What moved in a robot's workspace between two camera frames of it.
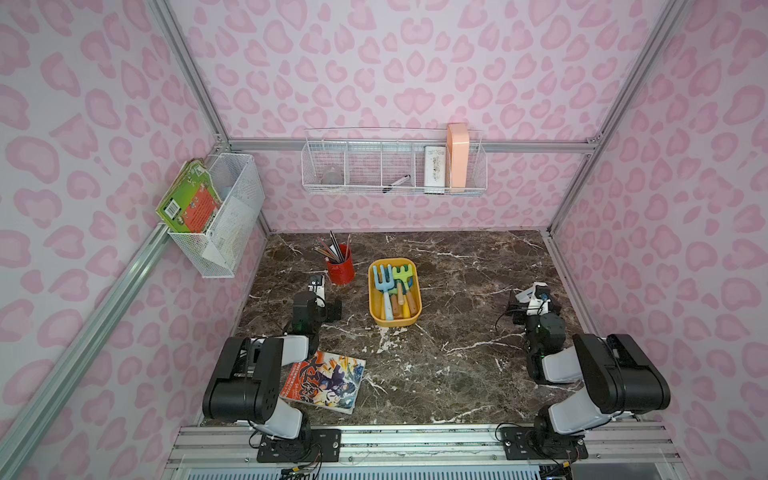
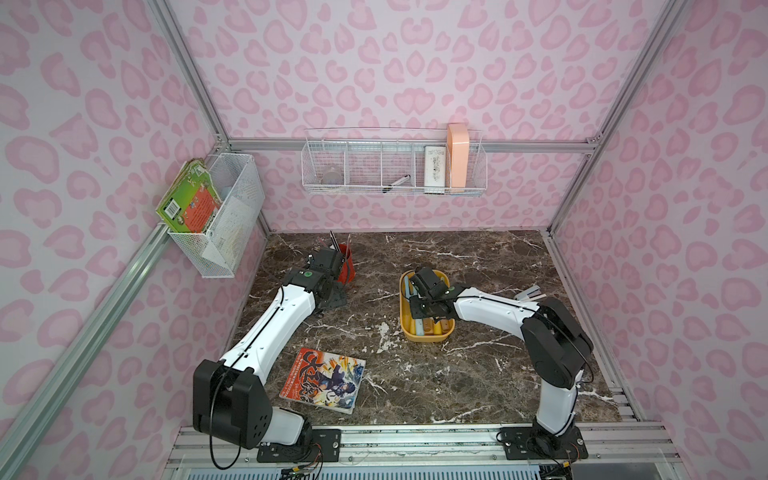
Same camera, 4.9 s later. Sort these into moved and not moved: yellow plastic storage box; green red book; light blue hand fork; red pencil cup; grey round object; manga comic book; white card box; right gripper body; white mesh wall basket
Moved: light blue hand fork; right gripper body; yellow plastic storage box
Not moved: red pencil cup; white mesh wall basket; manga comic book; green red book; white card box; grey round object
